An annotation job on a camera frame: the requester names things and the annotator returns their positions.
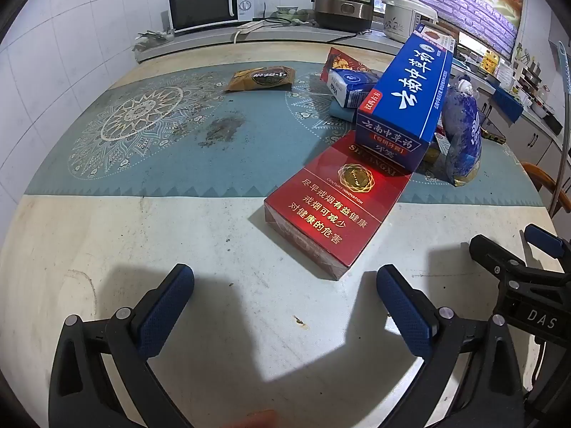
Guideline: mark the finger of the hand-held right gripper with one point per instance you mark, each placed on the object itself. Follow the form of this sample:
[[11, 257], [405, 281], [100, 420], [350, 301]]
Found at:
[[542, 238], [493, 252]]

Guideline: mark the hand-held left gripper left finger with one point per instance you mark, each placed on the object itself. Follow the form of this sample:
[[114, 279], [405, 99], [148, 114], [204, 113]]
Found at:
[[167, 307]]

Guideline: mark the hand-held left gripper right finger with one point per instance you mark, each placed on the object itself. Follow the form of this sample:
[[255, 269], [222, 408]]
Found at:
[[403, 307]]

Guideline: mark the red cigarette carton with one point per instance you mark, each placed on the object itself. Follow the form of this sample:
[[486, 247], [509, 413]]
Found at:
[[330, 214]]

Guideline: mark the wooden chair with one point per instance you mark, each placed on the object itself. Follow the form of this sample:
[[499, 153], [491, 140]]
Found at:
[[542, 178]]

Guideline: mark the blue patterned plastic bag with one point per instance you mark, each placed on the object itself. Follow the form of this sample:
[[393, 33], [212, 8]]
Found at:
[[464, 142]]

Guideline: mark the yellow packet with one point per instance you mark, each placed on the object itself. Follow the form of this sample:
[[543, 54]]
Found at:
[[435, 154]]

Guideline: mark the blue cloth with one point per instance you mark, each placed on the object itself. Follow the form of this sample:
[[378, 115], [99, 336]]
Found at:
[[507, 103]]

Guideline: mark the blue patterned table mat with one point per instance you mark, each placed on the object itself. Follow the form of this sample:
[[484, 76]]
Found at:
[[178, 151]]

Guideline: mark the cluttered kitchenware rack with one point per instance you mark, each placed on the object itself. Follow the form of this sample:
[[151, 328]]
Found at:
[[533, 80]]

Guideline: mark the blue toothpaste box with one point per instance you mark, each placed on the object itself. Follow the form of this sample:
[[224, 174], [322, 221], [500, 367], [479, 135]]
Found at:
[[410, 98]]

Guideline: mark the yellow bottle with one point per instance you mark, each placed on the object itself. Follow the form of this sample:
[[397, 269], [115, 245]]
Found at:
[[490, 61]]

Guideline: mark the light blue packet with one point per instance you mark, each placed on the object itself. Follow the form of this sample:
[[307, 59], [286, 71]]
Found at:
[[341, 111]]

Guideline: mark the white and blue tissue pack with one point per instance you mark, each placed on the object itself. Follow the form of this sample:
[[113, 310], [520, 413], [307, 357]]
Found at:
[[350, 84]]

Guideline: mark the red snack packet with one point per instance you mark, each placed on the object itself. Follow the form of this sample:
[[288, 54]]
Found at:
[[341, 60]]

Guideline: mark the brown snack packet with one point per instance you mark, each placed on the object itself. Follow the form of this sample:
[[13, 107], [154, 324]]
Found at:
[[263, 78]]

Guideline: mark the white rice cooker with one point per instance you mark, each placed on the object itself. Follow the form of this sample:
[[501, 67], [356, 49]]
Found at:
[[401, 20]]

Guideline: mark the grey tangled bundle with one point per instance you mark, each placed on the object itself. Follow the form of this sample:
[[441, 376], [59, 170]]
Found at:
[[151, 39]]

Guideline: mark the black rice cooker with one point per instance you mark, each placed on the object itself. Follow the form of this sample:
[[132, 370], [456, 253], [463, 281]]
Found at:
[[341, 11]]

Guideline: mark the white power strip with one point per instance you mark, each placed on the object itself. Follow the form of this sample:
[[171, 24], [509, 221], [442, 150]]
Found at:
[[250, 26]]

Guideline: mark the white microwave oven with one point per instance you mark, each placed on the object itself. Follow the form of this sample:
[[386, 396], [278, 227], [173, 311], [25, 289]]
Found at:
[[200, 6]]

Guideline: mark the dish of pale round food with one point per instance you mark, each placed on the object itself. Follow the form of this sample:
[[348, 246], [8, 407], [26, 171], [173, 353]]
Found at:
[[290, 14]]

